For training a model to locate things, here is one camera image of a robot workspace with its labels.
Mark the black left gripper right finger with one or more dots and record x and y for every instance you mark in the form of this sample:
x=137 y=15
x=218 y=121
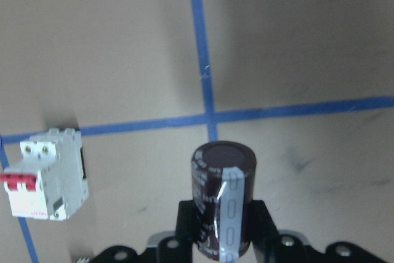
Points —
x=260 y=230

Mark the dark brown cylindrical capacitor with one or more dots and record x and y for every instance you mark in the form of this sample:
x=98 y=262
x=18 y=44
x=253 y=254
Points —
x=222 y=175

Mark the white circuit breaker red switch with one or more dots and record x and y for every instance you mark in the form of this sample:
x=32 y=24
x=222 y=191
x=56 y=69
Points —
x=49 y=182

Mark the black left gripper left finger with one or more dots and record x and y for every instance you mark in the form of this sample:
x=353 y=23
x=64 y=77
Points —
x=186 y=225

